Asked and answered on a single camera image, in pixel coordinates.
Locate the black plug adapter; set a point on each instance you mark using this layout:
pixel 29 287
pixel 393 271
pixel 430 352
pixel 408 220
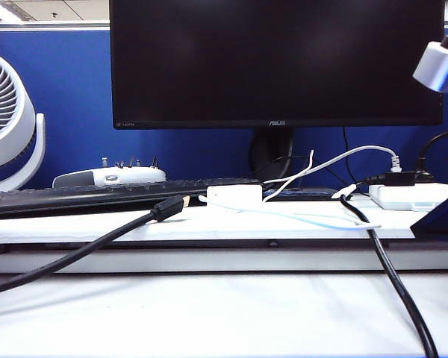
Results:
pixel 399 178

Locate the black monitor stand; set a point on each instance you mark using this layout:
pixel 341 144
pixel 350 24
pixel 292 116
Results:
pixel 270 153

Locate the black ASUS monitor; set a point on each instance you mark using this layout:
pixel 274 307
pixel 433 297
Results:
pixel 276 63

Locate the white desk fan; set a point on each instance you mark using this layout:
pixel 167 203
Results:
pixel 7 149

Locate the white charging base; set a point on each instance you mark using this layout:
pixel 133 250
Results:
pixel 235 193

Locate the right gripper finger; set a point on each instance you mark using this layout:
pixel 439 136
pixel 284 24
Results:
pixel 442 220

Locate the white desk riser shelf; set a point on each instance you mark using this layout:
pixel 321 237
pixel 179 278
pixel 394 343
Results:
pixel 209 231

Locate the blue office partition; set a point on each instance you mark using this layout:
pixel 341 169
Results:
pixel 71 93

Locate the white power strip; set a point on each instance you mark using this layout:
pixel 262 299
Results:
pixel 414 195

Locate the white grey handheld device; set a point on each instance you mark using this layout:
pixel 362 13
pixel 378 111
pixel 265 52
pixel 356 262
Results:
pixel 134 174

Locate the black keyboard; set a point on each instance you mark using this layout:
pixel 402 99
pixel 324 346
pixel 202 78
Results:
pixel 59 197

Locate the dark blue mouse pad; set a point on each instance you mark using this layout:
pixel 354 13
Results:
pixel 313 193

